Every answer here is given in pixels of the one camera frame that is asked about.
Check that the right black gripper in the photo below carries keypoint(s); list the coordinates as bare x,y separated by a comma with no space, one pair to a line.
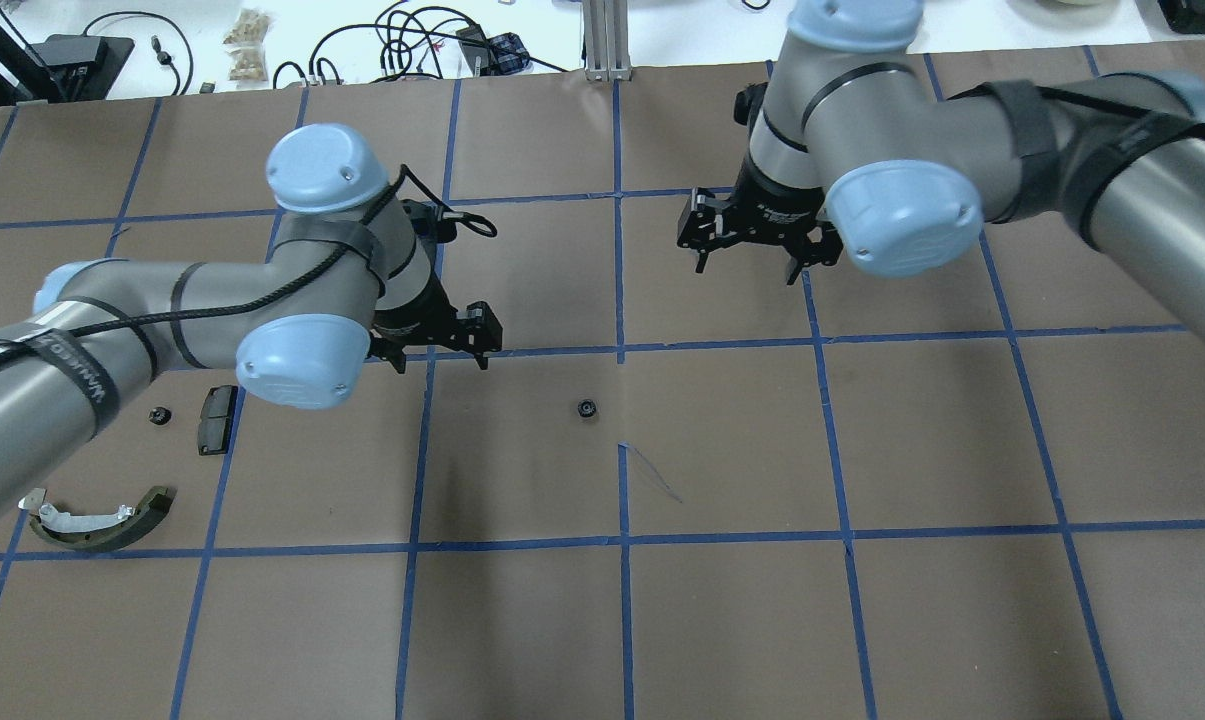
774,207

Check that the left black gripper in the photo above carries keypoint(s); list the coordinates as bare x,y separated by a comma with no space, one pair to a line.
414,311

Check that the small black bearing gear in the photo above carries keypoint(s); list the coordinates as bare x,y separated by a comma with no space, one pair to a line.
160,416

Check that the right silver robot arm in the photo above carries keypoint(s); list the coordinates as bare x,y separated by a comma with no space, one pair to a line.
851,156

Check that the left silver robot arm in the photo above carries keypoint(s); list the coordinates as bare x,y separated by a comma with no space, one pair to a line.
352,275

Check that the black brake pad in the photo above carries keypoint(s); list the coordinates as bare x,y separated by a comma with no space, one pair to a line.
215,428

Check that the dark green brake shoe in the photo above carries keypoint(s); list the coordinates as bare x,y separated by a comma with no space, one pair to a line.
103,533

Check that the white plastic arc piece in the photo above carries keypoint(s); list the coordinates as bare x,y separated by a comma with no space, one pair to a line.
33,501

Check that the aluminium frame post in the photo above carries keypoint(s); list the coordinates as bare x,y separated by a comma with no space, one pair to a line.
606,54

